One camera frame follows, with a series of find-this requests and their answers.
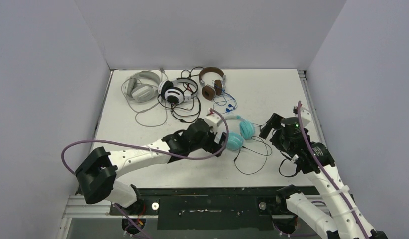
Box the black earbuds cable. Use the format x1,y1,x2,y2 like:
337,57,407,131
233,123,274,176

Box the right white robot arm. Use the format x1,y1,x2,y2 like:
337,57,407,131
259,113,387,239

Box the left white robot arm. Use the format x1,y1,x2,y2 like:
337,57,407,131
75,114,227,214

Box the brown headphones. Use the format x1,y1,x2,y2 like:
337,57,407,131
198,67,226,101

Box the black and white headphones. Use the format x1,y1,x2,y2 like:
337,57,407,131
158,70,202,123

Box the grey white headphones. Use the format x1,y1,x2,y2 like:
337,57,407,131
122,67,168,127

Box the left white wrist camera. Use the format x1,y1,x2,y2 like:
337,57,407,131
204,110,223,130

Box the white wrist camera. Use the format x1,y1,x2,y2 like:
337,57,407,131
300,106,312,127
204,110,223,130

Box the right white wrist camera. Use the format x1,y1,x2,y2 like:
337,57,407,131
300,106,312,127

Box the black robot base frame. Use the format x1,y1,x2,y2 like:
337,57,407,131
107,186,324,232

